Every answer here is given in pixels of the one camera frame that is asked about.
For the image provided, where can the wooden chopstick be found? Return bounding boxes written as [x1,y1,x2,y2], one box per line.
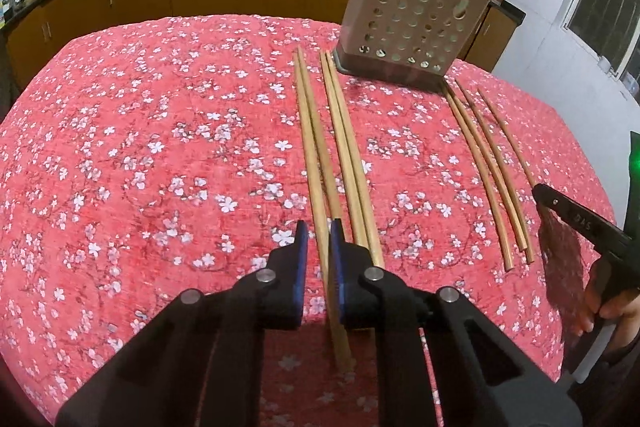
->
[476,88,540,190]
[456,79,535,264]
[442,88,514,271]
[297,47,345,223]
[294,52,355,372]
[448,92,528,254]
[319,52,370,250]
[325,52,386,268]

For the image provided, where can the red floral tablecloth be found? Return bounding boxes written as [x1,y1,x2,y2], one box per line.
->
[0,13,618,427]

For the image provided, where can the person's right hand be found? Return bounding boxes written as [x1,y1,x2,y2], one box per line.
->
[574,276,640,338]

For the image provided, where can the white perforated chopstick holder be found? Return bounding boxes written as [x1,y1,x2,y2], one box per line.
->
[334,0,496,92]

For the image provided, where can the person's right forearm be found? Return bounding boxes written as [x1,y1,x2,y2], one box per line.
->
[597,317,640,373]

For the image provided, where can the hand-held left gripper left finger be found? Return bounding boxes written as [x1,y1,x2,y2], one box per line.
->
[54,221,308,427]

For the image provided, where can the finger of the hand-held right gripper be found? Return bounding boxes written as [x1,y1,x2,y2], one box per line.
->
[531,183,627,249]

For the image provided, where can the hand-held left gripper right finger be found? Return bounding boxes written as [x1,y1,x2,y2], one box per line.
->
[330,219,583,427]

